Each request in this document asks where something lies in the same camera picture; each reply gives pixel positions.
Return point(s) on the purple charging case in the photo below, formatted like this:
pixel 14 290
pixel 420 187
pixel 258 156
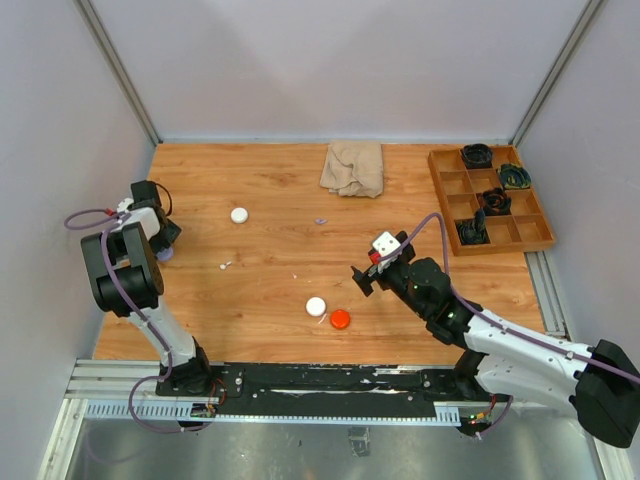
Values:
pixel 165 255

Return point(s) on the wooden compartment tray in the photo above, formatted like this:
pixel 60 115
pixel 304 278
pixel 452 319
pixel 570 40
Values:
pixel 525 230

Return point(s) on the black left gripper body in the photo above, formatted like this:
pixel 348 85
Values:
pixel 162 239

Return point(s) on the dark green rolled sock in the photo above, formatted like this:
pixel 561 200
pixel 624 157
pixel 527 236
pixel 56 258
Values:
pixel 473 231

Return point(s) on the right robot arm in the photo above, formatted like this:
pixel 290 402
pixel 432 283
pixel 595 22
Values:
pixel 598 384

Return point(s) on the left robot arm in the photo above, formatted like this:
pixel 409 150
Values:
pixel 125 279

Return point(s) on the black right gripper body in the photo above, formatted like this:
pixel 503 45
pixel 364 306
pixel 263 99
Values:
pixel 393 277

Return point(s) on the orange earbud charging case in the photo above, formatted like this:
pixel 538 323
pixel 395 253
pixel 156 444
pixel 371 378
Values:
pixel 340 319

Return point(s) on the white charging case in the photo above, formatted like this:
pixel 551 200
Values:
pixel 239 215
pixel 315 306

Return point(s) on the beige cloth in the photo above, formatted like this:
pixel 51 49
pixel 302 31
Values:
pixel 353 169

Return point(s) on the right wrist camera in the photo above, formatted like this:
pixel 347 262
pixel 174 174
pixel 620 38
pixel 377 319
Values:
pixel 385 249

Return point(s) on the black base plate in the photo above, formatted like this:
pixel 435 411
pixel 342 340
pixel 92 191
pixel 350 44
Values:
pixel 325 391

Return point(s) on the blue yellow rolled sock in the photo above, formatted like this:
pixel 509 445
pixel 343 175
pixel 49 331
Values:
pixel 513 177

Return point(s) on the black orange rolled sock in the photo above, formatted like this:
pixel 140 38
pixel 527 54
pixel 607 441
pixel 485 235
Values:
pixel 495 202

